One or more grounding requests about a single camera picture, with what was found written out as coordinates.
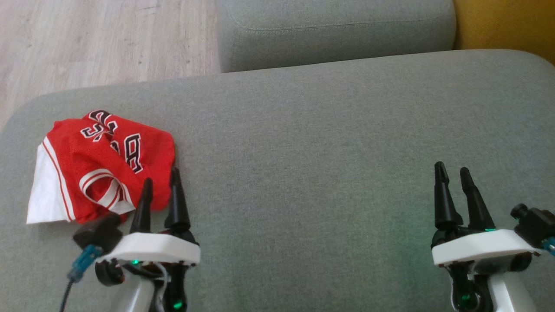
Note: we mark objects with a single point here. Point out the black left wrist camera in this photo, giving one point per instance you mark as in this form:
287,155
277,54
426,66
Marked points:
97,234

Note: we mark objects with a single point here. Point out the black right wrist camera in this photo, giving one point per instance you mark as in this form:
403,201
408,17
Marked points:
535,223

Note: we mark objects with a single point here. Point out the yellow upholstered furniture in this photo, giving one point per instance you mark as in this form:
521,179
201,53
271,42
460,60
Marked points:
507,26

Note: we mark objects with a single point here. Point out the grey fabric sofa cushion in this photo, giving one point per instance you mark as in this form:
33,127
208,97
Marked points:
334,34

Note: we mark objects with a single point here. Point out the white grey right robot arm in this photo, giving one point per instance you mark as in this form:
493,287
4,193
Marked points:
514,294

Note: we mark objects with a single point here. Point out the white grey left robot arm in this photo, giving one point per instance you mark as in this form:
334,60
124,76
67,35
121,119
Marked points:
132,294

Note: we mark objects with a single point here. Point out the red basketball jersey white sleeves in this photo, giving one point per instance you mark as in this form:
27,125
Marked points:
95,164

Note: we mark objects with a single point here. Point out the grey fabric sofa seat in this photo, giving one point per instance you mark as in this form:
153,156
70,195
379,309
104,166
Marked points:
303,173

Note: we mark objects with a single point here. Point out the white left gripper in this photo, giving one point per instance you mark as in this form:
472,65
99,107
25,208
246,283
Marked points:
151,249

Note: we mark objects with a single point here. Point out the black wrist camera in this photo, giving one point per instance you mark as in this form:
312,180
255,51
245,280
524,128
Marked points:
535,223
97,234

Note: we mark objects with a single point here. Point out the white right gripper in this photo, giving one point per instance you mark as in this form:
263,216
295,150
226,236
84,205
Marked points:
477,247

